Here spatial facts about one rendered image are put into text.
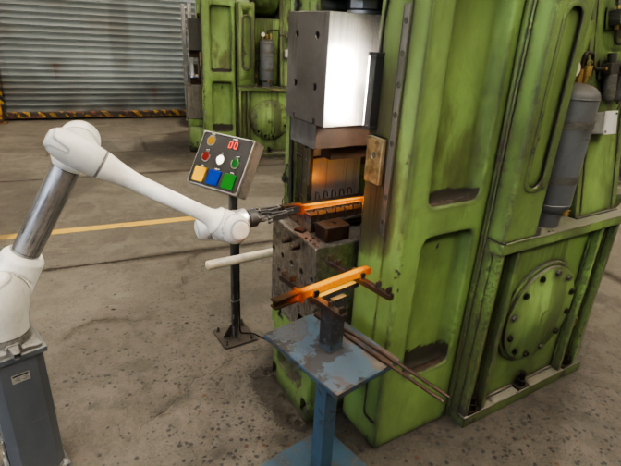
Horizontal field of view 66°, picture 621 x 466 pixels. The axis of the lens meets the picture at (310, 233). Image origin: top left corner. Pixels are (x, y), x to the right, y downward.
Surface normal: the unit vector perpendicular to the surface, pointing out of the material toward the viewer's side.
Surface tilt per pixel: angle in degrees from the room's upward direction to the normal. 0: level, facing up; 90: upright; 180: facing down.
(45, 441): 90
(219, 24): 89
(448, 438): 0
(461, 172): 89
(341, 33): 90
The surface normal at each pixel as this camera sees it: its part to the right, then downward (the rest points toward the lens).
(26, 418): 0.69, 0.32
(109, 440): 0.05, -0.92
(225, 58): 0.29, 0.37
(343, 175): 0.51, 0.37
